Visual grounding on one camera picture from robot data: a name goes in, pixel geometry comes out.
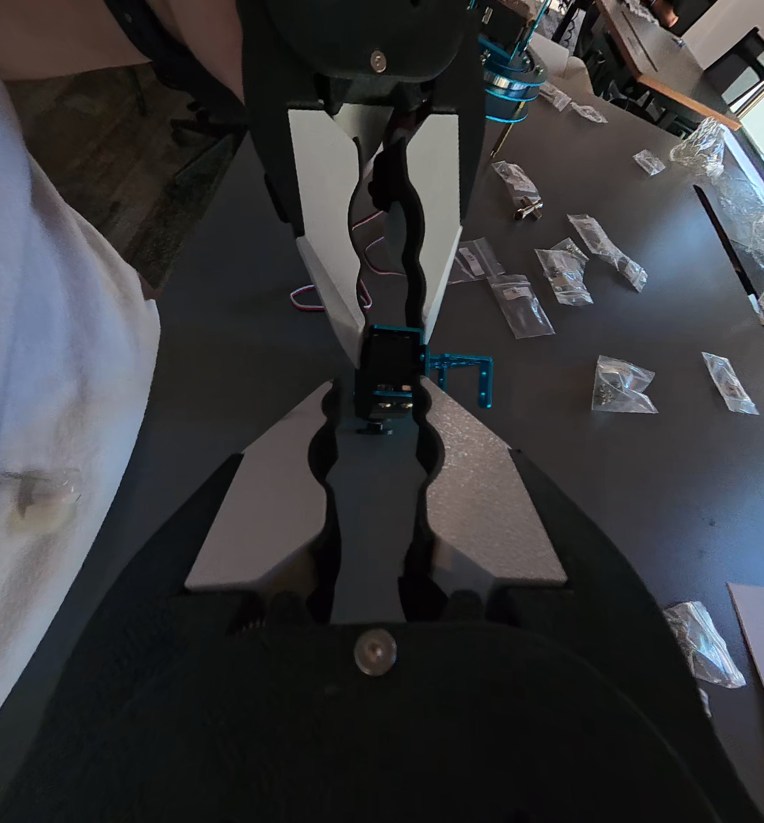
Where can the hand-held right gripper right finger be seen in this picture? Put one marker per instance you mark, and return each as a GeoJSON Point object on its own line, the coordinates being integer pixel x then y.
{"type": "Point", "coordinates": [491, 514]}

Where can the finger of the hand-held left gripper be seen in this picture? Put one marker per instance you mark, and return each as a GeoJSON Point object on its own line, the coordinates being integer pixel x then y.
{"type": "Point", "coordinates": [321, 193]}
{"type": "Point", "coordinates": [443, 193]}

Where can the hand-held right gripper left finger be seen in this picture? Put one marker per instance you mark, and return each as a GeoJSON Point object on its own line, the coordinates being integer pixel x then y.
{"type": "Point", "coordinates": [266, 514]}

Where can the blue servo bracket assembly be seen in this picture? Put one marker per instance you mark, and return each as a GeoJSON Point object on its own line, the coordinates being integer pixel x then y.
{"type": "Point", "coordinates": [385, 360]}

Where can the blue toy robot arm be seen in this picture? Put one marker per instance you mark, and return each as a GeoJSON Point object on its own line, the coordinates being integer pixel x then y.
{"type": "Point", "coordinates": [507, 87]}

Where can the person's left forearm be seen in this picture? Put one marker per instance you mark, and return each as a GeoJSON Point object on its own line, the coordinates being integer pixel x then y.
{"type": "Point", "coordinates": [67, 45]}

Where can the dark grey desk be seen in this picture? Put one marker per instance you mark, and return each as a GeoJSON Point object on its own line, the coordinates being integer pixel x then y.
{"type": "Point", "coordinates": [613, 482]}

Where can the clear plastic parts bag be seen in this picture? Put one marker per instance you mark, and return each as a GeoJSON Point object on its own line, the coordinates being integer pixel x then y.
{"type": "Point", "coordinates": [589, 112]}
{"type": "Point", "coordinates": [704, 702]}
{"type": "Point", "coordinates": [623, 386]}
{"type": "Point", "coordinates": [648, 162]}
{"type": "Point", "coordinates": [555, 96]}
{"type": "Point", "coordinates": [607, 247]}
{"type": "Point", "coordinates": [513, 177]}
{"type": "Point", "coordinates": [729, 382]}
{"type": "Point", "coordinates": [565, 283]}
{"type": "Point", "coordinates": [565, 247]}

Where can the clear bag with white label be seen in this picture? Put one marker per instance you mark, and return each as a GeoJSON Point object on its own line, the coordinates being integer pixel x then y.
{"type": "Point", "coordinates": [478, 257]}
{"type": "Point", "coordinates": [526, 312]}

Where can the metal cross wrench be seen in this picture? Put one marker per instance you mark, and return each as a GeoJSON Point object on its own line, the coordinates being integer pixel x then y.
{"type": "Point", "coordinates": [528, 211]}

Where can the clear bag of silver screws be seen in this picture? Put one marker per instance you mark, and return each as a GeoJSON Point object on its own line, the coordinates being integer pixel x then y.
{"type": "Point", "coordinates": [703, 643]}

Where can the wooden table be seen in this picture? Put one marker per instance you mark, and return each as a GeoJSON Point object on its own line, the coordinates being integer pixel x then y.
{"type": "Point", "coordinates": [664, 71]}

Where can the crumpled clear plastic wrap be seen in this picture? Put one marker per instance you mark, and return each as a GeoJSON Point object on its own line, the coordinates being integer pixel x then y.
{"type": "Point", "coordinates": [754, 225]}
{"type": "Point", "coordinates": [697, 148]}

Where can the person's white shirt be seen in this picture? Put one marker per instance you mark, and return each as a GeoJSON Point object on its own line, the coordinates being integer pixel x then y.
{"type": "Point", "coordinates": [47, 353]}

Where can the black chair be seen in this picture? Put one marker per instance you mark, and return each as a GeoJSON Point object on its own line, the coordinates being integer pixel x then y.
{"type": "Point", "coordinates": [751, 54]}

